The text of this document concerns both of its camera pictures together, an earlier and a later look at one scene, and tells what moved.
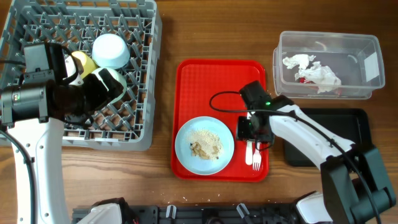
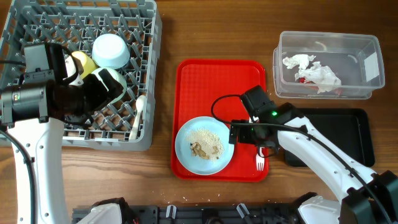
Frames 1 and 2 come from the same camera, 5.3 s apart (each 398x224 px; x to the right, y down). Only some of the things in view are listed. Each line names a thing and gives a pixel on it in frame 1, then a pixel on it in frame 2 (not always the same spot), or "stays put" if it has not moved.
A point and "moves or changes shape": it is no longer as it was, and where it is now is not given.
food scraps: x=206 y=144 stays put
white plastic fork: x=257 y=158 moves or changes shape
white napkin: x=321 y=76 stays put
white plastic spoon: x=249 y=152 -> x=140 y=103
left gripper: x=102 y=97 stays put
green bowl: x=119 y=77 stays put
